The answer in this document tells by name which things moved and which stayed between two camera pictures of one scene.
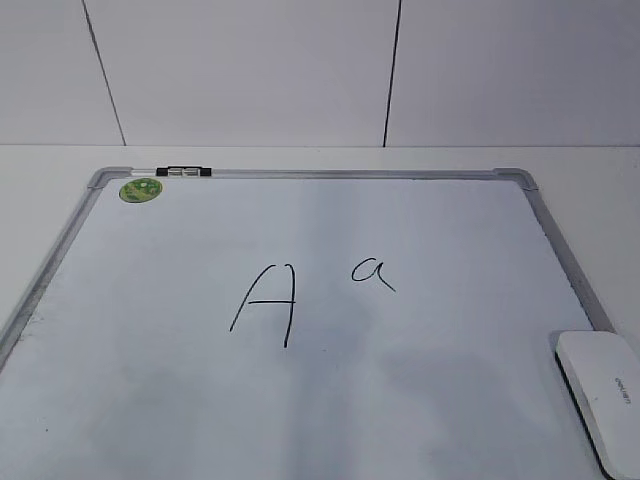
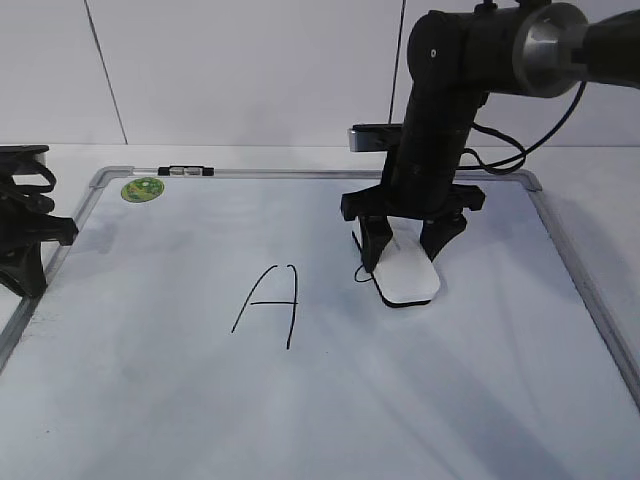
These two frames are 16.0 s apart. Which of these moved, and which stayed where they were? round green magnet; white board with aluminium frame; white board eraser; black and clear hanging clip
Moved: white board eraser
Stayed: white board with aluminium frame; black and clear hanging clip; round green magnet
